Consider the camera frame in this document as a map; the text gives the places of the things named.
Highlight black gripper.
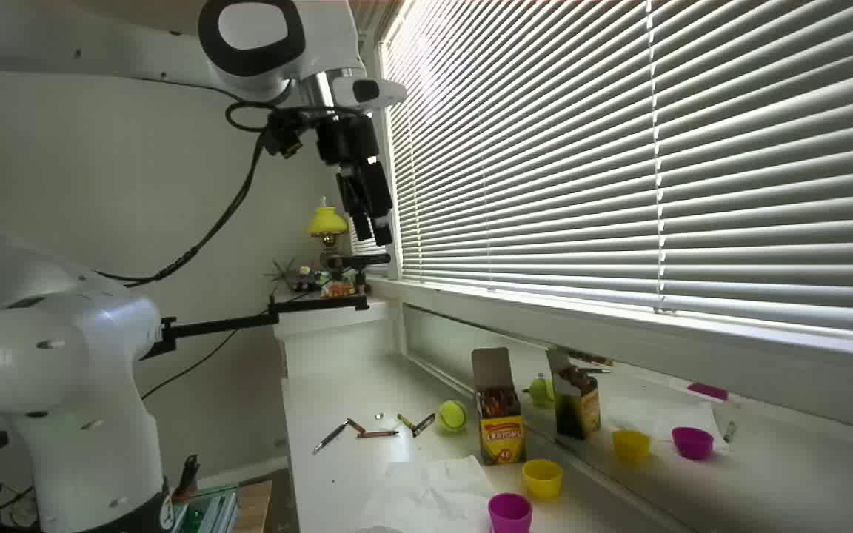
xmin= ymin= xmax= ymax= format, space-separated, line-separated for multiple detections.
xmin=318 ymin=115 xmax=395 ymax=245

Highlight white napkin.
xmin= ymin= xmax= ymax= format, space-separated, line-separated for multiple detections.
xmin=360 ymin=457 xmax=493 ymax=533

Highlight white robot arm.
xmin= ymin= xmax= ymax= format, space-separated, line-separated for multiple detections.
xmin=0 ymin=0 xmax=406 ymax=533

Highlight yellow table lamp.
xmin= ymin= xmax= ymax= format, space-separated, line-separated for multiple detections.
xmin=308 ymin=199 xmax=349 ymax=267

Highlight brown crayon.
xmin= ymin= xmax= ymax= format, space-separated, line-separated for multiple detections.
xmin=346 ymin=417 xmax=400 ymax=439
xmin=398 ymin=411 xmax=437 ymax=439

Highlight dark crayon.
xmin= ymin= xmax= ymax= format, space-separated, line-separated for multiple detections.
xmin=312 ymin=423 xmax=346 ymax=452

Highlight yellow-green ball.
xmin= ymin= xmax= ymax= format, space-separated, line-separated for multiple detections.
xmin=440 ymin=399 xmax=469 ymax=433

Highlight yellow crayon box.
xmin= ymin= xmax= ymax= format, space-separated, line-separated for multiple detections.
xmin=472 ymin=346 xmax=526 ymax=466

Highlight yellow plastic cup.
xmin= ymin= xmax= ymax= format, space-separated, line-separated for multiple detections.
xmin=521 ymin=460 xmax=564 ymax=500

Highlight magenta plastic cup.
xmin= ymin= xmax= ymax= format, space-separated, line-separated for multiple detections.
xmin=489 ymin=492 xmax=533 ymax=533

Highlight white window blinds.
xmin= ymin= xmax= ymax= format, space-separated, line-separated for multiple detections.
xmin=385 ymin=0 xmax=853 ymax=330

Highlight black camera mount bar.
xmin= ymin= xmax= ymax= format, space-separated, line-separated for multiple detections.
xmin=142 ymin=297 xmax=370 ymax=358

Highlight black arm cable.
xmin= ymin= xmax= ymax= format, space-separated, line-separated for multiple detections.
xmin=96 ymin=97 xmax=283 ymax=291

